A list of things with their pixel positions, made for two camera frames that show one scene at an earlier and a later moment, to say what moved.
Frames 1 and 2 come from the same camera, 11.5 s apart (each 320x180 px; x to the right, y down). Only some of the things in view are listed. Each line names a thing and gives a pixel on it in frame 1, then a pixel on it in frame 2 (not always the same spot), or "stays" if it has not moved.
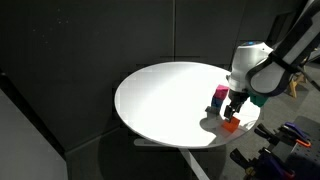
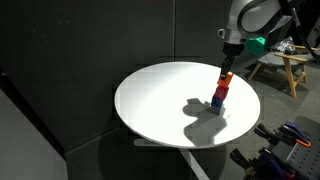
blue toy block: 216,102 stays
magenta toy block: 221,92 stays
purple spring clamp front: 265,166 stays
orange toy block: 231,125 to 225,83
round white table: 181,104 stays
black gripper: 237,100 to 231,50
